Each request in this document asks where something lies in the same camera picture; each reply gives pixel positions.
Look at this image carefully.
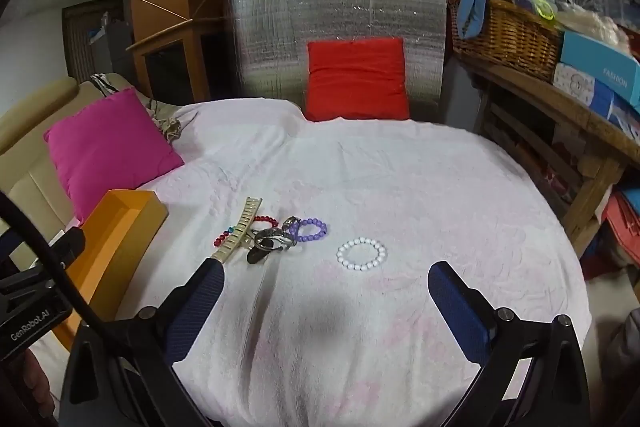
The red bead bracelet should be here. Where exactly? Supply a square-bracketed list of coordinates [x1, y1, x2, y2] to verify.
[214, 215, 278, 248]

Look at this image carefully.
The patterned cloth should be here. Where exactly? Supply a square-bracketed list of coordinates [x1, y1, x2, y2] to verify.
[90, 73, 198, 140]

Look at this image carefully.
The beige sofa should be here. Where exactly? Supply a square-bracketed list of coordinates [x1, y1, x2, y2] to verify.
[0, 74, 136, 258]

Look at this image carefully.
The pink cushion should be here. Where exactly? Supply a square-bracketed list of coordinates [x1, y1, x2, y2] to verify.
[43, 88, 185, 228]

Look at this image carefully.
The white and blue printed box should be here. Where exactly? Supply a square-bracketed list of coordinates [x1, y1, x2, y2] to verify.
[552, 63, 640, 132]

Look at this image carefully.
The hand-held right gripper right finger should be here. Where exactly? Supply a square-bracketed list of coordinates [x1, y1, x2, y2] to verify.
[427, 261, 593, 427]

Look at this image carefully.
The pale gold hair clip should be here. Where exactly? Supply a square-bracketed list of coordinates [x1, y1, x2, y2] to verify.
[209, 197, 263, 264]

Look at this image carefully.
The white bead bracelet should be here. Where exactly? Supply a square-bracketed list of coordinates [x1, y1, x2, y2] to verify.
[336, 237, 388, 271]

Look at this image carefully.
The purple bead bracelet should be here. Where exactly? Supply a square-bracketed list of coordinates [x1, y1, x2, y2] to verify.
[289, 218, 328, 243]

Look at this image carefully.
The silver foil mat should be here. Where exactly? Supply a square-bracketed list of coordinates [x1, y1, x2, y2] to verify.
[227, 0, 448, 124]

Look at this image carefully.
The wooden side table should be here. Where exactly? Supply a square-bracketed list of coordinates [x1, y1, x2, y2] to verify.
[452, 52, 640, 258]

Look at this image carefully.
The orange cardboard box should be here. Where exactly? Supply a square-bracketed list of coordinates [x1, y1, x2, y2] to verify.
[52, 189, 168, 353]

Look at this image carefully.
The teal cardboard box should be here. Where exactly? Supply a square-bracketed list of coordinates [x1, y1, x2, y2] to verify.
[560, 31, 640, 108]

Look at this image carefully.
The wicker basket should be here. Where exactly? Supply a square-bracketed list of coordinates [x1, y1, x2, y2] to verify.
[448, 0, 563, 82]

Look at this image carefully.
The white fluffy cloth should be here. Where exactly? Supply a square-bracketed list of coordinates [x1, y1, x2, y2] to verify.
[557, 4, 631, 48]

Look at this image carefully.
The brown slatted screen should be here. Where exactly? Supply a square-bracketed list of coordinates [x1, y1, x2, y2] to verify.
[62, 4, 133, 82]

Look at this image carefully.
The black cable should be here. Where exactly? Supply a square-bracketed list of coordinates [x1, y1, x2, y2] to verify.
[0, 191, 118, 333]

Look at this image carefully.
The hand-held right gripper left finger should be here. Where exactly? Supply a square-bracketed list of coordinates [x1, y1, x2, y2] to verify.
[59, 258, 225, 427]

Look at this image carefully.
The red cushion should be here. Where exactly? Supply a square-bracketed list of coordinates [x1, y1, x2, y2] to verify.
[305, 38, 412, 122]

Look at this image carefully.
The black ring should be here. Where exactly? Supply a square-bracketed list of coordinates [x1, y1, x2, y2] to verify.
[246, 227, 298, 265]

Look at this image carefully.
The blue cloth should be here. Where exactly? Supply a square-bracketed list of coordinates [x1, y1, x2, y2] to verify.
[457, 0, 506, 40]

